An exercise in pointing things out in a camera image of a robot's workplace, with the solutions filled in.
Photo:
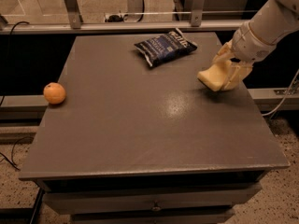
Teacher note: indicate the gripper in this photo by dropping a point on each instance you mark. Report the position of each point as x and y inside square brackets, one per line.
[249, 45]

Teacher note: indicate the yellow sponge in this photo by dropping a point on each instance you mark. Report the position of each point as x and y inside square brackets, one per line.
[214, 76]

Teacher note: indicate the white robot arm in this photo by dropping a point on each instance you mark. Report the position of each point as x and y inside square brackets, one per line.
[252, 42]

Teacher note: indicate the blue chip bag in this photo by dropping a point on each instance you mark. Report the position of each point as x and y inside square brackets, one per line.
[166, 47]

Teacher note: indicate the white power strip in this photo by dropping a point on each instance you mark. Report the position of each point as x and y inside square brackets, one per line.
[116, 18]

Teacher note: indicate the orange fruit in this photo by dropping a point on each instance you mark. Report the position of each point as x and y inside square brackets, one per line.
[54, 93]

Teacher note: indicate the grey drawer with knob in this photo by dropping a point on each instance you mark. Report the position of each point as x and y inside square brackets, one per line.
[149, 199]

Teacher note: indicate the metal railing frame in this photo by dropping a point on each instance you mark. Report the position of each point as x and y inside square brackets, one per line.
[88, 16]

